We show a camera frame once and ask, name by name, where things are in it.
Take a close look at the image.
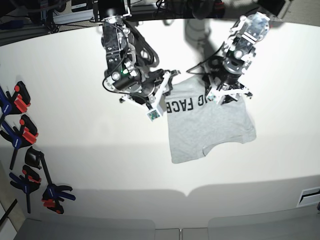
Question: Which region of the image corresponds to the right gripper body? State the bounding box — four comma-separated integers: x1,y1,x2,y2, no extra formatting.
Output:
117,68,175,105

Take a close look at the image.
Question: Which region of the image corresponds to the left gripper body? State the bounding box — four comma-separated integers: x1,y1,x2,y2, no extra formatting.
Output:
202,65,250,105

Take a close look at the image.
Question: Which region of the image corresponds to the grey T-shirt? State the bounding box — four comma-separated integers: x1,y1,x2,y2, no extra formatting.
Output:
165,75,257,164

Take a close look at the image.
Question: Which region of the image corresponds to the blue red bar clamp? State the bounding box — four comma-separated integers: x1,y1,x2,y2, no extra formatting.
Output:
9,164,42,214
0,114,39,170
0,81,31,123

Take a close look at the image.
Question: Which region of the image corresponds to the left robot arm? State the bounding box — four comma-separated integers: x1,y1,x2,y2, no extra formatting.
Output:
201,0,292,105

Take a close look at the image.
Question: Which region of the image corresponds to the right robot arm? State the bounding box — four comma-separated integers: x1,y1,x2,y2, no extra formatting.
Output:
92,0,179,108

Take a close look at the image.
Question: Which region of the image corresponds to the long black bar clamp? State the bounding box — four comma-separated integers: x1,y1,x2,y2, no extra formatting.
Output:
24,146,76,215

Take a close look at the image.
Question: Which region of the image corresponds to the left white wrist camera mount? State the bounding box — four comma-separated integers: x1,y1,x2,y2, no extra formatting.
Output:
203,75,253,105

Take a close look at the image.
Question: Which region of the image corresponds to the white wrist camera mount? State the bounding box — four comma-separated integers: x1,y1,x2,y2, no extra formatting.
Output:
118,69,181,123
203,75,253,105

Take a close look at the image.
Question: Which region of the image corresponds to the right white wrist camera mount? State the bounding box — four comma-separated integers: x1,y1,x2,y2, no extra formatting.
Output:
118,69,181,123

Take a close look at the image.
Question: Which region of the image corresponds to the black camera mount top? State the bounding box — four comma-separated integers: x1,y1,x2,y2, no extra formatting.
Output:
152,0,226,20

